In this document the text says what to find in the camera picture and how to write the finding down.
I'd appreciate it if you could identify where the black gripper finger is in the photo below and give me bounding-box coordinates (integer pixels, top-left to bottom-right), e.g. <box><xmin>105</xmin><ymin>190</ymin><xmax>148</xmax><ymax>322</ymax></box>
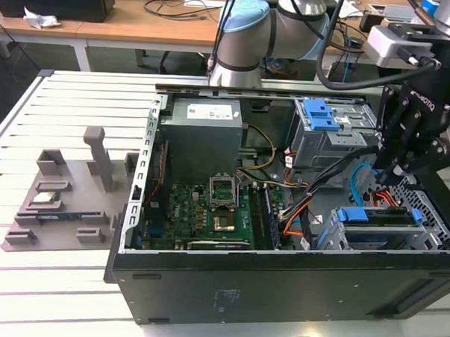
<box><xmin>399</xmin><ymin>135</ymin><xmax>450</xmax><ymax>180</ymax></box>
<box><xmin>372</xmin><ymin>84</ymin><xmax>426</xmax><ymax>188</ymax></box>

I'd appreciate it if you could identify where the orange power wire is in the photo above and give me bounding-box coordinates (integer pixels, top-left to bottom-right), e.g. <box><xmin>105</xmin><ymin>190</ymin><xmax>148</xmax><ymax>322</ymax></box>
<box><xmin>369</xmin><ymin>185</ymin><xmax>409</xmax><ymax>215</ymax></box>

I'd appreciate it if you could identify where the blue data wire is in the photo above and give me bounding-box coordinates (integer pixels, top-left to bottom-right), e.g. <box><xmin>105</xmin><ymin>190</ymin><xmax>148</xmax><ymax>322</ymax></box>
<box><xmin>348</xmin><ymin>161</ymin><xmax>376</xmax><ymax>208</ymax></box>

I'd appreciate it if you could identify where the hard disk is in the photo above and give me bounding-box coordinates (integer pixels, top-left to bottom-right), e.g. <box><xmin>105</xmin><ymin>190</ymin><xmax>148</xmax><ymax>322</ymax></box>
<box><xmin>316</xmin><ymin>204</ymin><xmax>423</xmax><ymax>256</ymax></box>

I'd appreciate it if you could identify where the metal disk bay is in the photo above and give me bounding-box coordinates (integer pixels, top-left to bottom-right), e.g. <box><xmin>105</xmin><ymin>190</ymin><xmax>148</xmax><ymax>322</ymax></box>
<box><xmin>316</xmin><ymin>204</ymin><xmax>450</xmax><ymax>256</ymax></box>

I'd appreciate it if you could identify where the metal optical drive cage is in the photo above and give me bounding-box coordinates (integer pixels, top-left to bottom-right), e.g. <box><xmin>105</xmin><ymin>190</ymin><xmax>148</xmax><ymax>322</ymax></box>
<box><xmin>287</xmin><ymin>98</ymin><xmax>386</xmax><ymax>175</ymax></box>

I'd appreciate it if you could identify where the blue plastic latch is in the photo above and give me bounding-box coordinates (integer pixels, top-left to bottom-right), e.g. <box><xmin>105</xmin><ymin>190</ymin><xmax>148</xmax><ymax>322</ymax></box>
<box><xmin>302</xmin><ymin>99</ymin><xmax>343</xmax><ymax>133</ymax></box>

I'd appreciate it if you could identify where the blue cardboard box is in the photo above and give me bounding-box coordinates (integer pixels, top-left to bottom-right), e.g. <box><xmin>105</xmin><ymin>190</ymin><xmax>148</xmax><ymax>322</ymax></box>
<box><xmin>421</xmin><ymin>0</ymin><xmax>443</xmax><ymax>15</ymax></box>

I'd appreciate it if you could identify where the grey tablet device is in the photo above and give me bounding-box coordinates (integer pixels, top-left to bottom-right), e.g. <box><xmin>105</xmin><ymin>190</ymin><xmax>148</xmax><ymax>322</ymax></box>
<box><xmin>381</xmin><ymin>4</ymin><xmax>420</xmax><ymax>22</ymax></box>

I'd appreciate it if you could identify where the wooden desk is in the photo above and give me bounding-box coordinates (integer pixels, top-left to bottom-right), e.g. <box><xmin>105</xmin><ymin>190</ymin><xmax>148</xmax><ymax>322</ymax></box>
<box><xmin>318</xmin><ymin>0</ymin><xmax>443</xmax><ymax>86</ymax></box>
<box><xmin>0</xmin><ymin>0</ymin><xmax>222</xmax><ymax>78</ymax></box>

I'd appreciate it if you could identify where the white paper sheet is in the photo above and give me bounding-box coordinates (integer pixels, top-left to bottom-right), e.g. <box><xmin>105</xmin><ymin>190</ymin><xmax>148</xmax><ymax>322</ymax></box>
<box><xmin>337</xmin><ymin>0</ymin><xmax>362</xmax><ymax>19</ymax></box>

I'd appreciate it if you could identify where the black RAM slot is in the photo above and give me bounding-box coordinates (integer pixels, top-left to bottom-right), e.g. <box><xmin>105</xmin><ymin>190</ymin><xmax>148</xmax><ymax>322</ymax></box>
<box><xmin>245</xmin><ymin>181</ymin><xmax>271</xmax><ymax>251</ymax></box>

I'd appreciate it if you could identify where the metal socket cover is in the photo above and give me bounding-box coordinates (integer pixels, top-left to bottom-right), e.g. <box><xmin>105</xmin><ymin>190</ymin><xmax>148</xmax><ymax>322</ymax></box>
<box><xmin>207</xmin><ymin>173</ymin><xmax>241</xmax><ymax>211</ymax></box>

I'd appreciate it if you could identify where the CPU socket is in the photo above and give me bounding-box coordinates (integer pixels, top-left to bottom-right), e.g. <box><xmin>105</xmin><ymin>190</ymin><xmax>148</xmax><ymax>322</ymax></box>
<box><xmin>211</xmin><ymin>212</ymin><xmax>238</xmax><ymax>234</ymax></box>

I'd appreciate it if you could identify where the grey power supply unit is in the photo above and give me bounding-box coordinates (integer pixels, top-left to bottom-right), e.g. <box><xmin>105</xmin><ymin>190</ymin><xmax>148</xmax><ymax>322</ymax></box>
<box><xmin>157</xmin><ymin>97</ymin><xmax>245</xmax><ymax>181</ymax></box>

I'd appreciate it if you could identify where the black graphics card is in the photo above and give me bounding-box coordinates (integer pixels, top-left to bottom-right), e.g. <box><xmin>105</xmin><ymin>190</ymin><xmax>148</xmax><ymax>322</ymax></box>
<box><xmin>186</xmin><ymin>237</ymin><xmax>253</xmax><ymax>253</ymax></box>

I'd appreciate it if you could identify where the black open PC case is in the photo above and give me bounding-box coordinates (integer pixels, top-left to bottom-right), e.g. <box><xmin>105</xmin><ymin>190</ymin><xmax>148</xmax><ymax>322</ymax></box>
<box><xmin>101</xmin><ymin>80</ymin><xmax>450</xmax><ymax>337</ymax></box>

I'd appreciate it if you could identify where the green motherboard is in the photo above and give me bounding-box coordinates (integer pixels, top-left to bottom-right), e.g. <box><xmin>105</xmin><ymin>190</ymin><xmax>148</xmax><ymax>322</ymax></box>
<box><xmin>141</xmin><ymin>178</ymin><xmax>285</xmax><ymax>254</ymax></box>

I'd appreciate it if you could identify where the grey parts rack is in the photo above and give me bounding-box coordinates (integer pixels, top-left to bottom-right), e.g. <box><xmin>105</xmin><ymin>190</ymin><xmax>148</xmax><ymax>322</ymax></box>
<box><xmin>0</xmin><ymin>122</ymin><xmax>143</xmax><ymax>259</ymax></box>

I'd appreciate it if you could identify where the silver CPU chip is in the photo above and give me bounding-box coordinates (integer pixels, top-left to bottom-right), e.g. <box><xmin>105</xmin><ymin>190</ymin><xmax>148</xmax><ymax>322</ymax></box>
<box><xmin>32</xmin><ymin>191</ymin><xmax>63</xmax><ymax>206</ymax></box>

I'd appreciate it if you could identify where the large black box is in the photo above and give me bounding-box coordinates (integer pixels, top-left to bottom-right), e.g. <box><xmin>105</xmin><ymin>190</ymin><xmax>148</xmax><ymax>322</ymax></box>
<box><xmin>0</xmin><ymin>0</ymin><xmax>116</xmax><ymax>24</ymax></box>

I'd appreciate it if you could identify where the crumpled white paper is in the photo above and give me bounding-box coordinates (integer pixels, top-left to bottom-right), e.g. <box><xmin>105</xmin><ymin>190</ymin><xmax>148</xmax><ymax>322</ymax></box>
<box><xmin>22</xmin><ymin>6</ymin><xmax>63</xmax><ymax>31</ymax></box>

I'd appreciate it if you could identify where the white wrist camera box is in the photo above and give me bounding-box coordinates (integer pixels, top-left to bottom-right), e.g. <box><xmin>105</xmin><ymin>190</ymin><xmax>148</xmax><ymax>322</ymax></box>
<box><xmin>365</xmin><ymin>20</ymin><xmax>442</xmax><ymax>71</ymax></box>

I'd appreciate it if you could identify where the hanging blue cable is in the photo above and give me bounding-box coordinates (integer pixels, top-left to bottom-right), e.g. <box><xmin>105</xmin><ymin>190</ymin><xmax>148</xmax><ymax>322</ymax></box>
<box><xmin>343</xmin><ymin>56</ymin><xmax>354</xmax><ymax>84</ymax></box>

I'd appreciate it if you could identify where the black cable bundle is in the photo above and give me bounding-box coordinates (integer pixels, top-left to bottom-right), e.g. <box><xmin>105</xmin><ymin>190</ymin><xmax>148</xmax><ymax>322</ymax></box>
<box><xmin>280</xmin><ymin>140</ymin><xmax>380</xmax><ymax>255</ymax></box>

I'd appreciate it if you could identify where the thick black camera cable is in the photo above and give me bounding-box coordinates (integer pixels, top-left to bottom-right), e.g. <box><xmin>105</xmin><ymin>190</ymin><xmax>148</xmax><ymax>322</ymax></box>
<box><xmin>313</xmin><ymin>0</ymin><xmax>445</xmax><ymax>95</ymax></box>

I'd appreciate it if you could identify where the yellow wire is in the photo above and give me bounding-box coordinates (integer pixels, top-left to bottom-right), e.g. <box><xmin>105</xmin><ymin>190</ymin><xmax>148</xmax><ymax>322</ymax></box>
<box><xmin>238</xmin><ymin>123</ymin><xmax>278</xmax><ymax>172</ymax></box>

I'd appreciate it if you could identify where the orange wire bundle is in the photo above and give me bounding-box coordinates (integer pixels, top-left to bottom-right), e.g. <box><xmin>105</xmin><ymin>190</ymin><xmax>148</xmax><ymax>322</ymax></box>
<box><xmin>280</xmin><ymin>200</ymin><xmax>311</xmax><ymax>240</ymax></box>

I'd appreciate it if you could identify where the locking lever wire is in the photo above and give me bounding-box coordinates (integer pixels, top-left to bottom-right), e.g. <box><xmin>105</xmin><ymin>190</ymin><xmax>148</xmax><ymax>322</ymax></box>
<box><xmin>233</xmin><ymin>174</ymin><xmax>243</xmax><ymax>210</ymax></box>

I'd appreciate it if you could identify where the black hanging robot cable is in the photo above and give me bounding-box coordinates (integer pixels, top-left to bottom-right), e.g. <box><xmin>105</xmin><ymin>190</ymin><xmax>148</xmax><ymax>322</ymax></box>
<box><xmin>205</xmin><ymin>0</ymin><xmax>239</xmax><ymax>78</ymax></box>

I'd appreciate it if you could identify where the black looped desk cable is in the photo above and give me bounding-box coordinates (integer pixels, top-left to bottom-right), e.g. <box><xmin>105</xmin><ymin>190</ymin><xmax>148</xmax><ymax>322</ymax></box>
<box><xmin>141</xmin><ymin>0</ymin><xmax>222</xmax><ymax>23</ymax></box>

